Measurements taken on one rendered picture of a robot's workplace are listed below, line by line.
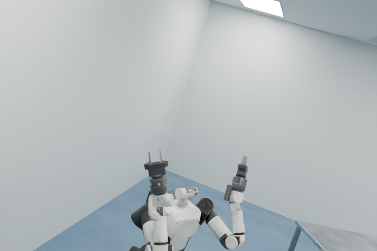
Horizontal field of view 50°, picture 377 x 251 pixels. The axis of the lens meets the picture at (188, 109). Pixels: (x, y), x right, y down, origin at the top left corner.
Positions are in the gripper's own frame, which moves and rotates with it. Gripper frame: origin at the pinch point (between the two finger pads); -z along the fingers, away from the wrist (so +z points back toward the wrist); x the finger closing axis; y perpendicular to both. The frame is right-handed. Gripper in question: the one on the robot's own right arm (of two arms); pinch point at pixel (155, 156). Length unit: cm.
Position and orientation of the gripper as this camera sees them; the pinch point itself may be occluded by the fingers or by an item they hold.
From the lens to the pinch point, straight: 209.2
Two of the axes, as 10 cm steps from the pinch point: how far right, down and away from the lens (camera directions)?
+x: 9.8, -1.3, 1.6
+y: 1.7, 0.8, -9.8
